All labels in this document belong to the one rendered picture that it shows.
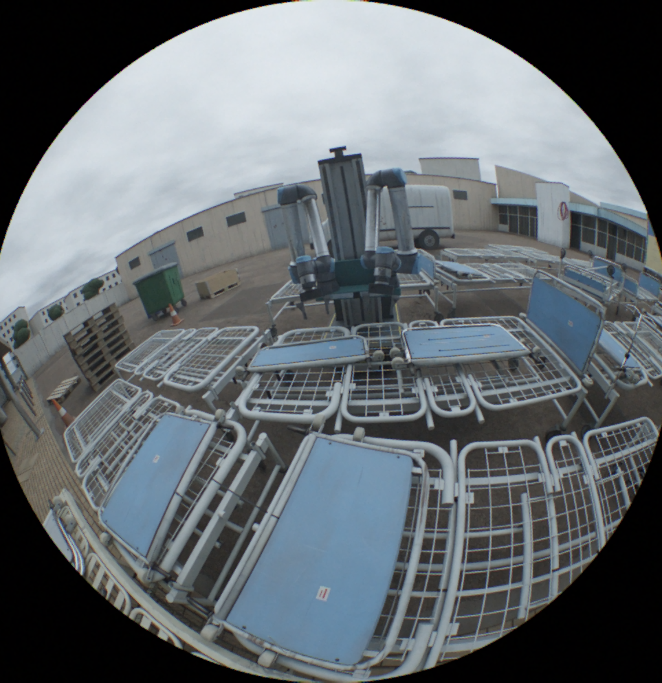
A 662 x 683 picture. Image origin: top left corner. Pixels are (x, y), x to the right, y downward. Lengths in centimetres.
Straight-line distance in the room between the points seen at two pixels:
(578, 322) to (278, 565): 171
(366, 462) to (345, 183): 178
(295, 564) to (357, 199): 202
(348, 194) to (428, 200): 702
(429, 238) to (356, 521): 850
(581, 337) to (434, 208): 779
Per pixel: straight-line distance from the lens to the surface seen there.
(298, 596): 68
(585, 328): 153
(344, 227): 186
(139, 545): 105
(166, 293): 683
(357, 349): 130
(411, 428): 155
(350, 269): 181
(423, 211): 863
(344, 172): 189
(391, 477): 74
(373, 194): 148
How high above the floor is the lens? 123
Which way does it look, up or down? 29 degrees down
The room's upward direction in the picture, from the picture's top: 11 degrees counter-clockwise
